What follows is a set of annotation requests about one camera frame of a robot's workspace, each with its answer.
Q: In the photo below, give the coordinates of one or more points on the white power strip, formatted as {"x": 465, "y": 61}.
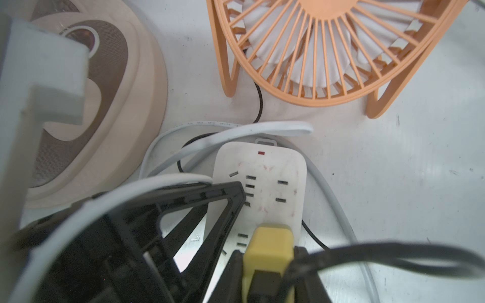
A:
{"x": 274, "y": 182}

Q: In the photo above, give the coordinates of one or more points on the yellow plug adapter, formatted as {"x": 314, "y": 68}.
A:
{"x": 267, "y": 256}

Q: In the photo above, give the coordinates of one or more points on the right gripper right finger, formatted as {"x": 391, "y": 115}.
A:
{"x": 310, "y": 288}

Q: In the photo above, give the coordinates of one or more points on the large beige desk fan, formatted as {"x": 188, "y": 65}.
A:
{"x": 125, "y": 100}

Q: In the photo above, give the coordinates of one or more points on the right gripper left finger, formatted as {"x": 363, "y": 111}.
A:
{"x": 229, "y": 287}

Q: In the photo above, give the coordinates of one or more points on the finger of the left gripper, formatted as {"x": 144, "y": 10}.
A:
{"x": 140, "y": 243}

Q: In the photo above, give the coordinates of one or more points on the small orange desk fan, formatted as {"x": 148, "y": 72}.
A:
{"x": 327, "y": 53}

